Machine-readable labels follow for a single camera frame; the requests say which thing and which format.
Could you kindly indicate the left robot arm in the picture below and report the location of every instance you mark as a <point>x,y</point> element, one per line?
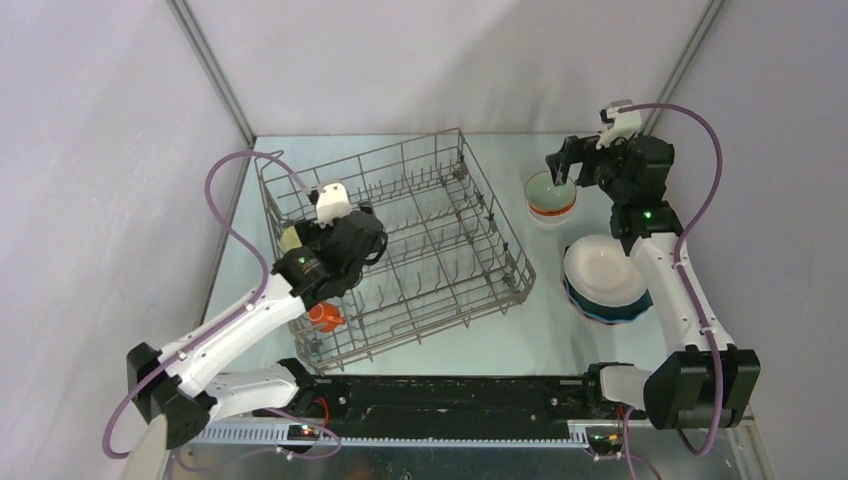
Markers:
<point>184,382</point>

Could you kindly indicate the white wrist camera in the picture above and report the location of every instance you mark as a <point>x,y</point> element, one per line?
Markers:
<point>620,119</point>
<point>331,202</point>

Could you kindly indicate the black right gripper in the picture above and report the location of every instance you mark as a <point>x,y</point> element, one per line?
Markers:
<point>575,149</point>

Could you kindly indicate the blue dotted plate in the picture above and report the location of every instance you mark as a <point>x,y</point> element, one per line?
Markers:
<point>603,316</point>

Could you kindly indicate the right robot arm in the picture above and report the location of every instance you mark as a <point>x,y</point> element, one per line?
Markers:
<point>643,264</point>

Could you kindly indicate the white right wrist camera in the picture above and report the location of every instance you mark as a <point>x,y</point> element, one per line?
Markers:
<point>620,119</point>

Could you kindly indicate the orange bowl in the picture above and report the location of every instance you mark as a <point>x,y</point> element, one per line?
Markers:
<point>559,212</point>

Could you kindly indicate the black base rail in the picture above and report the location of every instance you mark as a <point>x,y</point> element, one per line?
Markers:
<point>444,408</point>

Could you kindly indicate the white ribbed bowl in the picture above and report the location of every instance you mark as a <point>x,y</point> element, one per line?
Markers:
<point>549,222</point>

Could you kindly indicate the pale green cup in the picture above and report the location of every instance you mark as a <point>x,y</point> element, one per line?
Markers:
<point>540,191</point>

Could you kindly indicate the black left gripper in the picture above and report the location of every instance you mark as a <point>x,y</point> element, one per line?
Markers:
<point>310,232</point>

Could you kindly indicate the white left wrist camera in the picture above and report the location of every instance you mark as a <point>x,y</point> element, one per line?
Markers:
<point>331,202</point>

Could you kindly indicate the white plate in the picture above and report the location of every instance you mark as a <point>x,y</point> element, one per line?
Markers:
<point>598,274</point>

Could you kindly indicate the small orange cup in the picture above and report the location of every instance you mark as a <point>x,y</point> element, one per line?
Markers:
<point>326,317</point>

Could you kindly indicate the grey wire dish rack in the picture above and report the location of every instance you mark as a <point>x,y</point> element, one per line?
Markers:
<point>447,296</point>

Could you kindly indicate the yellow mug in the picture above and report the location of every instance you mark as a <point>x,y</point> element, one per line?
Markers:
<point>290,239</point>

